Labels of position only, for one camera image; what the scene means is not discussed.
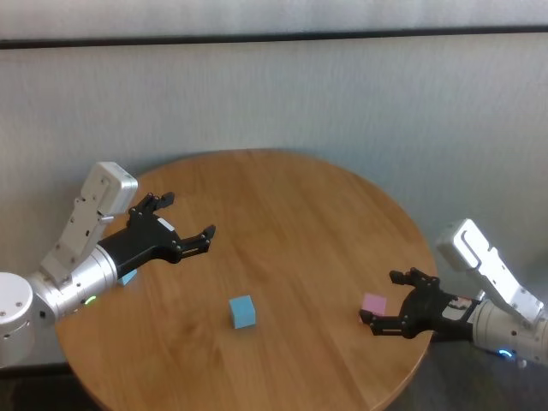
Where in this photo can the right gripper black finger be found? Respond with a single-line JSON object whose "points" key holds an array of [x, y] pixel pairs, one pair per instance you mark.
{"points": [[417, 278], [387, 325]]}

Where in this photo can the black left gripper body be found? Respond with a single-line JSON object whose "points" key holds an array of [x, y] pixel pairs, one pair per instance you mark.
{"points": [[137, 244]]}

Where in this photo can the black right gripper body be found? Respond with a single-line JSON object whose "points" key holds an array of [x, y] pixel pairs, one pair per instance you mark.
{"points": [[428, 312]]}

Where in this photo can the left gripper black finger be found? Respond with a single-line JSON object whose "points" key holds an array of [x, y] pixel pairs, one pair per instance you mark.
{"points": [[156, 201], [194, 244]]}

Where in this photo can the pink cube block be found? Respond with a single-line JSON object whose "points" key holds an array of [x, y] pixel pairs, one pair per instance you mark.
{"points": [[374, 304]]}

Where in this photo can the light blue cube block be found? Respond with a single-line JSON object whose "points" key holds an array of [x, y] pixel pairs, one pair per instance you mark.
{"points": [[127, 279], [242, 312]]}

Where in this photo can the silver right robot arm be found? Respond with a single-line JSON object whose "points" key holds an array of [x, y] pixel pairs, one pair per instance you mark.
{"points": [[501, 327]]}

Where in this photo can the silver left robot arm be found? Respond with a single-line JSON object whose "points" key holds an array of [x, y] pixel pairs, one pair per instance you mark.
{"points": [[64, 282]]}

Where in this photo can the black baseboard strip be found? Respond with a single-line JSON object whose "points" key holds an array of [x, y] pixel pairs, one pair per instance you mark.
{"points": [[34, 370]]}

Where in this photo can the black wall rail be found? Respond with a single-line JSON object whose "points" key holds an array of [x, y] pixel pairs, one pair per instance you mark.
{"points": [[274, 37]]}

